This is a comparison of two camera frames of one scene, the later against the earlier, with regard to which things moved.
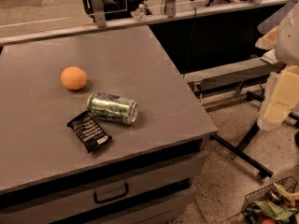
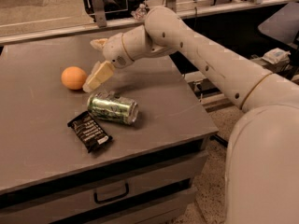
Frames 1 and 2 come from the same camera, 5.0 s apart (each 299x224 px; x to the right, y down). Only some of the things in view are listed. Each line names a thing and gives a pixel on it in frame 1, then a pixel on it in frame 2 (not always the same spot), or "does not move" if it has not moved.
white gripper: [289, 39] -> [114, 51]
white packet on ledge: [271, 57] does not move
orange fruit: [74, 77] does not move
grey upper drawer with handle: [52, 208] does not move
